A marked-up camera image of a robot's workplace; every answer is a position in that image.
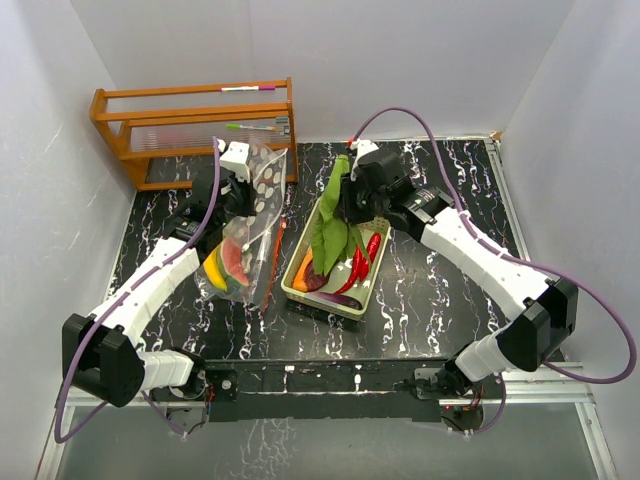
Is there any clear bag of white discs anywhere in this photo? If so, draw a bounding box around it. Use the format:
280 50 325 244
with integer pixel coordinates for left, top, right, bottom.
224 139 288 251

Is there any red watermelon slice toy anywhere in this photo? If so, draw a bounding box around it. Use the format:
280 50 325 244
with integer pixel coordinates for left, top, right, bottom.
219 238 249 287

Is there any green toy leaf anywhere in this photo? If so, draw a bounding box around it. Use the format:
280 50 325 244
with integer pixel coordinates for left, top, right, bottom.
311 154 370 276

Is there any yellow toy banana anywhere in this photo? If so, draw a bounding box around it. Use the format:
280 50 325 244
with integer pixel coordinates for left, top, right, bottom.
203 247 227 292

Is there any pale green perforated basket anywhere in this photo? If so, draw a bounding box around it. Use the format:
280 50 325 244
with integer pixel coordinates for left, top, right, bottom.
281 201 391 321

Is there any dark red toy sweet potato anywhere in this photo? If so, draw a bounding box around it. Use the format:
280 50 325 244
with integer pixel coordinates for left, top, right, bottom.
303 263 329 292

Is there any red toy chili pepper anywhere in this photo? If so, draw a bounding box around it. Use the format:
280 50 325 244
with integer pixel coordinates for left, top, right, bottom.
354 233 382 282
335 247 365 295

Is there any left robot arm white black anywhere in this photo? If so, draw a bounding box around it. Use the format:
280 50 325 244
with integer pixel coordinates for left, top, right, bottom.
59 161 256 407

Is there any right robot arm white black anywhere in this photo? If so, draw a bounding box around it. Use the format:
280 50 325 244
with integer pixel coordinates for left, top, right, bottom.
338 140 578 397

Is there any green marker pen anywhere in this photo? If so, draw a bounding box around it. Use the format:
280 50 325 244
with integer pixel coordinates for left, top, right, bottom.
225 123 277 132

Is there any wooden shelf rack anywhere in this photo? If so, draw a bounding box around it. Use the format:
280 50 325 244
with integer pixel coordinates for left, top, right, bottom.
89 77 299 191

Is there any pink white marker pen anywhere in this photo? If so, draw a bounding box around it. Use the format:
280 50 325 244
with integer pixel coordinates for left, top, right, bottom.
220 84 277 93

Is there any purple toy eggplant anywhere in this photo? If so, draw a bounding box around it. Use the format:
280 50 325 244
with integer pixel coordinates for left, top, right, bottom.
316 292 363 310

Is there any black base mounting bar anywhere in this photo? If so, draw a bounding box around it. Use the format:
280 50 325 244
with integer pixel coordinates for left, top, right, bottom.
152 358 504 427

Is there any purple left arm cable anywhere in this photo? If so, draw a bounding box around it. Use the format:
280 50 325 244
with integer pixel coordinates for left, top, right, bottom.
53 135 224 445

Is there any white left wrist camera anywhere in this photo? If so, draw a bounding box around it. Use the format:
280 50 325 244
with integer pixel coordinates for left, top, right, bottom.
220 141 251 182

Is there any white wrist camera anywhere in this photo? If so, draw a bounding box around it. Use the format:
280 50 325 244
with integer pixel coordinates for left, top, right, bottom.
220 141 251 182
348 139 379 182

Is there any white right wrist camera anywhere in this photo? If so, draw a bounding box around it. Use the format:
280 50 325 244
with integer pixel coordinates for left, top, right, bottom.
348 139 379 182

